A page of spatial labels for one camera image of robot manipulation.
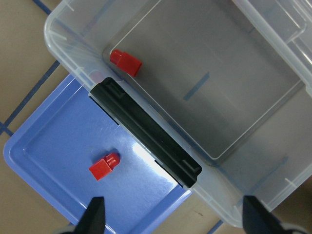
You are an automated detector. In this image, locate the black box latch handle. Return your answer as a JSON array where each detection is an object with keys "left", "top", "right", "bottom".
[{"left": 90, "top": 77, "right": 202, "bottom": 188}]

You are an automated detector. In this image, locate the clear plastic storage box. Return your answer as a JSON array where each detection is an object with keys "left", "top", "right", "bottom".
[{"left": 44, "top": 0, "right": 312, "bottom": 227}]

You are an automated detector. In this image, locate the red block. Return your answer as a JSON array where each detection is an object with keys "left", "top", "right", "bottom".
[
  {"left": 89, "top": 153, "right": 120, "bottom": 181},
  {"left": 110, "top": 49, "right": 142, "bottom": 77}
]

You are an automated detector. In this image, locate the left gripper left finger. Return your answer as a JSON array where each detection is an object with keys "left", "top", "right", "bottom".
[{"left": 74, "top": 196, "right": 106, "bottom": 234}]

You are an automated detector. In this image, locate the clear plastic box lid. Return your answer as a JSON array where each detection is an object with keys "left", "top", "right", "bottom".
[{"left": 234, "top": 0, "right": 312, "bottom": 92}]

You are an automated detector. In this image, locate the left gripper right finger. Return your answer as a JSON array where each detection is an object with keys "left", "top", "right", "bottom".
[{"left": 243, "top": 195, "right": 288, "bottom": 234}]

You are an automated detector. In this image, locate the blue plastic tray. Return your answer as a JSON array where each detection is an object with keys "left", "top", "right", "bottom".
[{"left": 3, "top": 76, "right": 191, "bottom": 234}]

